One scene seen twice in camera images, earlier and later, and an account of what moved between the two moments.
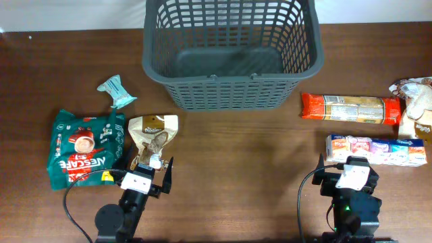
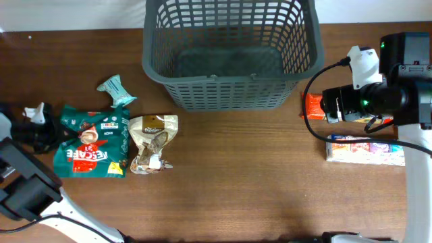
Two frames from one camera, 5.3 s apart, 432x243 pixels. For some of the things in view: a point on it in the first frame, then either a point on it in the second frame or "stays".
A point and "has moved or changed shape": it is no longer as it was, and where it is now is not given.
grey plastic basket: [231, 55] stays
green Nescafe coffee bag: [85, 150] has moved or changed shape
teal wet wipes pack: [121, 98] stays
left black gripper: [155, 190] → [58, 130]
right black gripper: [372, 179] → [344, 95]
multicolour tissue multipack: [400, 152] stays
